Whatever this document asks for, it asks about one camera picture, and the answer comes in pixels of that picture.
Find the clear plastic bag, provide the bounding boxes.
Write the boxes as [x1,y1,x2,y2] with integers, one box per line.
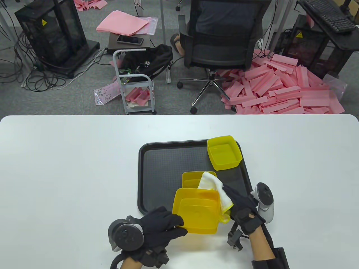
[323,74,348,101]

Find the white desk leg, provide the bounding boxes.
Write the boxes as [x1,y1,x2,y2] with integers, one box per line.
[160,0,171,84]

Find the stack of pink sheets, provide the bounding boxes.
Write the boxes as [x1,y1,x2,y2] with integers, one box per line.
[96,10,149,37]

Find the white yellow-edged dish cloth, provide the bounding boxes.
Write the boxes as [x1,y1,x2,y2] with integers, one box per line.
[197,171,234,224]

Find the tangle of floor cables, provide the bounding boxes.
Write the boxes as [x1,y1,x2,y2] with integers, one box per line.
[0,28,112,91]

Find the black smartphone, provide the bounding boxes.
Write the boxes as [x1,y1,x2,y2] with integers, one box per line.
[117,35,144,45]

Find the black plastic tray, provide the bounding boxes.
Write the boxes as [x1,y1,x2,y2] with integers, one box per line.
[137,139,254,215]

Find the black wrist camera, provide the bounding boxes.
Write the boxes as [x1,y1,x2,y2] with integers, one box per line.
[227,229,250,252]
[140,248,170,268]

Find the patterned plastic bag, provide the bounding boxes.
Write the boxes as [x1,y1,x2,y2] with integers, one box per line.
[94,81,121,106]

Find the yellow plastic food container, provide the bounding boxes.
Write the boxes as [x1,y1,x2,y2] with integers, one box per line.
[207,136,243,171]
[172,188,220,234]
[182,171,217,189]

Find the black backpack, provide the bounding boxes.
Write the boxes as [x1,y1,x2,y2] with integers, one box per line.
[119,44,174,83]

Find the person's right hand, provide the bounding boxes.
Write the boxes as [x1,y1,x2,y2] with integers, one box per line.
[223,184,266,235]

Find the pile of pink foam strips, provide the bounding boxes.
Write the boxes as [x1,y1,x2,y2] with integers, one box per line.
[216,49,346,115]

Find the pink foam pieces in cart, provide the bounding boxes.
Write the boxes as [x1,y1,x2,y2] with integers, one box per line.
[125,87,150,107]

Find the black keyboard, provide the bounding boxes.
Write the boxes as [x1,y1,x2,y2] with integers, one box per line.
[299,0,357,33]

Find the white rolling cart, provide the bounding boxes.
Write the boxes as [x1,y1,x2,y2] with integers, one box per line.
[113,48,157,115]

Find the black and white controller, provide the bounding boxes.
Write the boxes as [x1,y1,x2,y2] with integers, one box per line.
[108,216,144,252]
[250,182,274,224]

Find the black mesh office chair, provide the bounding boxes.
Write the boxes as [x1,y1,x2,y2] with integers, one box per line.
[177,0,272,114]

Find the black computer cabinet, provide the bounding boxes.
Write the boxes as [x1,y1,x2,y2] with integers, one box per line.
[282,14,351,79]
[15,0,100,79]

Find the person's left hand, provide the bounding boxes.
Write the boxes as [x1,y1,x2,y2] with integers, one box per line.
[128,207,188,254]

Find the person's right forearm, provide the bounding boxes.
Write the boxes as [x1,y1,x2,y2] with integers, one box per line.
[248,224,277,262]

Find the black keyboard stand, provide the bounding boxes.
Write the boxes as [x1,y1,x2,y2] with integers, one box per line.
[297,0,359,52]

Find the clear zip bag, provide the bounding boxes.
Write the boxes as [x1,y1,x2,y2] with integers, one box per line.
[128,16,159,35]

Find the small heap of pink foam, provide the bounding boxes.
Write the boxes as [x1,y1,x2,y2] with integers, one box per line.
[73,0,108,12]

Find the black battery pack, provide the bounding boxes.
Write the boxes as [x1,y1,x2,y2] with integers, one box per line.
[273,247,291,269]

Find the person's left forearm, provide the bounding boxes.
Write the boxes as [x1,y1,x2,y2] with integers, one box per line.
[121,258,144,269]

